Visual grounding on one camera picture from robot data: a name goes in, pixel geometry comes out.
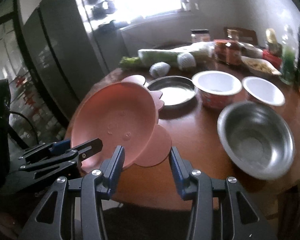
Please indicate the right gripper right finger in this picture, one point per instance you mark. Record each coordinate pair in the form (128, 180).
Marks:
(181, 170)

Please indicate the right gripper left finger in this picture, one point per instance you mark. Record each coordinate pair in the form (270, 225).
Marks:
(111, 169)

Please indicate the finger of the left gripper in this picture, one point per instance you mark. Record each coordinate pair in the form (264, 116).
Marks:
(85, 150)

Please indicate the pink plastic plate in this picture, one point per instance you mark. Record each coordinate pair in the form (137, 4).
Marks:
(123, 114)

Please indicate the shallow steel plate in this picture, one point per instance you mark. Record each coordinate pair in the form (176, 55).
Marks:
(176, 91)

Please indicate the large steel bowl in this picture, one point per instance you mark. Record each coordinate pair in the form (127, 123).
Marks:
(256, 139)

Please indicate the red instant noodle cup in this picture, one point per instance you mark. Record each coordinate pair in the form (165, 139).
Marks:
(217, 89)

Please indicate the green lettuce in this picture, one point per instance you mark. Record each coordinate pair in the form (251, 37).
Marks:
(130, 62)

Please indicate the dark grey refrigerator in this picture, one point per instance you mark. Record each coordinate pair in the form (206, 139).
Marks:
(73, 44)

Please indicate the white foam-netted fruit left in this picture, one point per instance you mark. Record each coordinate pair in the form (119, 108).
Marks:
(159, 69)

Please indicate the white foam-netted fruit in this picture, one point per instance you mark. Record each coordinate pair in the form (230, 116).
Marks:
(186, 61)
(159, 69)

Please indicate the white foam-netted fruit right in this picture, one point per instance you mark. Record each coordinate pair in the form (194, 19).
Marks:
(186, 61)

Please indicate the wrapped napa cabbage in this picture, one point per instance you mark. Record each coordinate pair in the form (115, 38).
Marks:
(201, 51)

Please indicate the white dish with fries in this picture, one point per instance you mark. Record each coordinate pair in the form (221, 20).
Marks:
(260, 67)

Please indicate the red chili sauce jar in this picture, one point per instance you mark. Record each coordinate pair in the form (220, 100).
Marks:
(220, 50)

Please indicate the brown sauce bottle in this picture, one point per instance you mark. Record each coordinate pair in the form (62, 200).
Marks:
(233, 48)

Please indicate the white jar black lid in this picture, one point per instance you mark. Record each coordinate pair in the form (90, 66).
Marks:
(200, 35)

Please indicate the green liquid plastic bottle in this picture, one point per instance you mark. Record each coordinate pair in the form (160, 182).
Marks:
(287, 68)

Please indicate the red box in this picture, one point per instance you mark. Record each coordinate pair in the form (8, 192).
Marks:
(274, 60)

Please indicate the wooden chair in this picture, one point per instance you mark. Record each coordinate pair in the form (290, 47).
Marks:
(245, 35)

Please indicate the small steel bowl yellow item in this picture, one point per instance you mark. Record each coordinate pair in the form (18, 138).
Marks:
(272, 45)

